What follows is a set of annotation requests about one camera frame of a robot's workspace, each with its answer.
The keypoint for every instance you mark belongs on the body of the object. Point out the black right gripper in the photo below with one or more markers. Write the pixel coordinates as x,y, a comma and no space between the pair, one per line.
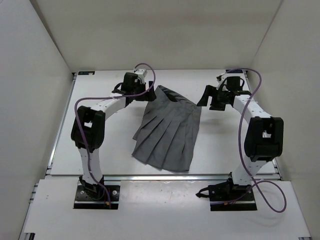
209,91

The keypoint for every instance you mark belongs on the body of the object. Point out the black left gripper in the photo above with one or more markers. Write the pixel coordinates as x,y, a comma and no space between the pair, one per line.
149,96

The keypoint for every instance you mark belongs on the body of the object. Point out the grey pleated skirt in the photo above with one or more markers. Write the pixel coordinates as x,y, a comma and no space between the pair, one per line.
168,132

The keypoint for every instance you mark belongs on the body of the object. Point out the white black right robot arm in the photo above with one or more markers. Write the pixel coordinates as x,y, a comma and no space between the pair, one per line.
264,137

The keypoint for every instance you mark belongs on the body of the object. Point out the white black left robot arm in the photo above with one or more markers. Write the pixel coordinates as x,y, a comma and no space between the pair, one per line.
88,130

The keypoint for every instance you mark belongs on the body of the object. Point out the right blue table label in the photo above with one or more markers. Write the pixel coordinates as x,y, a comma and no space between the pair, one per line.
234,71

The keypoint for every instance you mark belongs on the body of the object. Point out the blue table label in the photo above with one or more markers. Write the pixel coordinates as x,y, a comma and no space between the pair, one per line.
234,71
86,73

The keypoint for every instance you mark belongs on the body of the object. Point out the left blue table label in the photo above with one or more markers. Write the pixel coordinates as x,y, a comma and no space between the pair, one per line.
86,73

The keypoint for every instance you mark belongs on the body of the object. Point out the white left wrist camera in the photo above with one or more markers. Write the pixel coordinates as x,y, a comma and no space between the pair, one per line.
142,73

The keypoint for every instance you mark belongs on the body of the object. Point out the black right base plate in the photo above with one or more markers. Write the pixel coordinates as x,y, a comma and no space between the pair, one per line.
229,197

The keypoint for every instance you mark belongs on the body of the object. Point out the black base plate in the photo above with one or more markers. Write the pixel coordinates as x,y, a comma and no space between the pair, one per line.
88,200
229,197

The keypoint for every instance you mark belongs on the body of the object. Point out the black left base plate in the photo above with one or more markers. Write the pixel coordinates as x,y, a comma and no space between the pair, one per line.
88,200

